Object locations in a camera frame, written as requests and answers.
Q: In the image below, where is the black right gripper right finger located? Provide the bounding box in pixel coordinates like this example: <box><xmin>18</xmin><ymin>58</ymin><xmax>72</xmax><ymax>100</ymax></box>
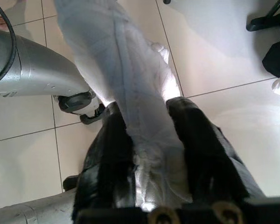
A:
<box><xmin>165</xmin><ymin>97</ymin><xmax>266</xmax><ymax>205</ymax></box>

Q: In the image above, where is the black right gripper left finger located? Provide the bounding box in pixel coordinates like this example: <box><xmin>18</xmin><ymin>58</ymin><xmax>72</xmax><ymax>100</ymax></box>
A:
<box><xmin>72</xmin><ymin>102</ymin><xmax>135</xmax><ymax>212</ymax></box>

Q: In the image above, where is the black hanging garment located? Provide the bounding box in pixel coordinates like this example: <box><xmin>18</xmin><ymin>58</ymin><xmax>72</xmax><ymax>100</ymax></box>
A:
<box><xmin>262</xmin><ymin>39</ymin><xmax>280</xmax><ymax>78</ymax></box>

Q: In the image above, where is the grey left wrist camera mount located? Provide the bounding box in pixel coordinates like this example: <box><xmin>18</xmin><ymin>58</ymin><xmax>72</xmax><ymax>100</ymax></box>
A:
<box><xmin>78</xmin><ymin>92</ymin><xmax>102</xmax><ymax>117</ymax></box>

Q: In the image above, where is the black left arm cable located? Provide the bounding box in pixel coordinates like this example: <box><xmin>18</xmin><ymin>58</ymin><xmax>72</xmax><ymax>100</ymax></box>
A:
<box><xmin>0</xmin><ymin>0</ymin><xmax>17</xmax><ymax>86</ymax></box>

